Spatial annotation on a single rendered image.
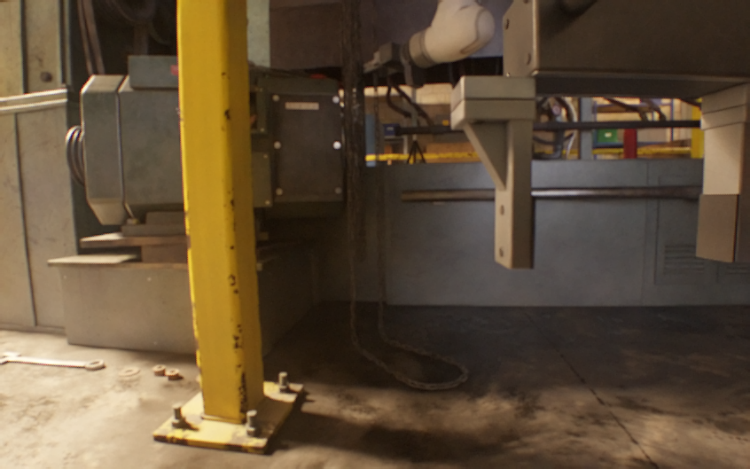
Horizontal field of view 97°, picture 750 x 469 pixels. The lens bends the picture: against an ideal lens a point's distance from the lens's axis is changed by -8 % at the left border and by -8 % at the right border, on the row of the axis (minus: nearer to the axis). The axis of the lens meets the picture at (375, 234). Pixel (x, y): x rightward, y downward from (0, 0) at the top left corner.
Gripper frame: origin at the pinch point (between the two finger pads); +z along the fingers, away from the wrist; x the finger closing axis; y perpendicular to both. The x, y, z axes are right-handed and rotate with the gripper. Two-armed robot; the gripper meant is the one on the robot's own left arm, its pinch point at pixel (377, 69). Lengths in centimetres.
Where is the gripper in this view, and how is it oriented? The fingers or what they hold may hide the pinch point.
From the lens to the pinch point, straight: 118.7
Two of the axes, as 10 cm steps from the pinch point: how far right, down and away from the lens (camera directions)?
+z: -6.5, -0.6, 7.6
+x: -7.6, 0.8, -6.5
